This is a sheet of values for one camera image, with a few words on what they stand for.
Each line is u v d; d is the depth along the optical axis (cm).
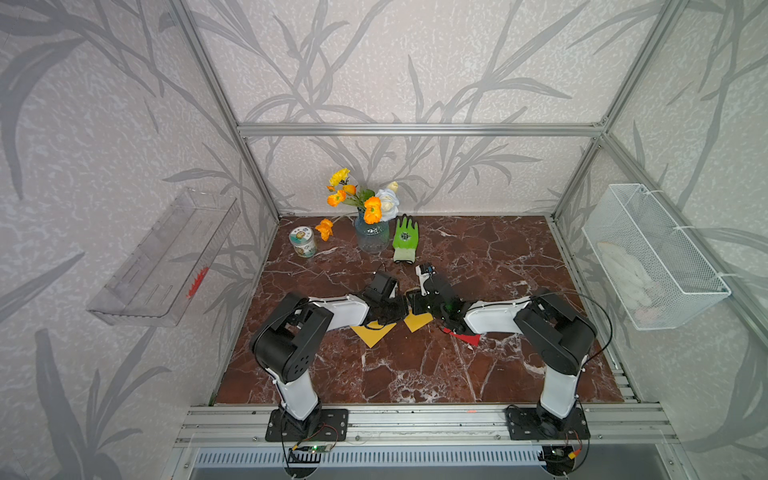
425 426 75
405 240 112
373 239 105
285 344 49
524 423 74
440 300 72
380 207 77
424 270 84
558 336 49
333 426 72
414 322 91
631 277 77
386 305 82
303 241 103
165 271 69
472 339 88
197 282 64
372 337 89
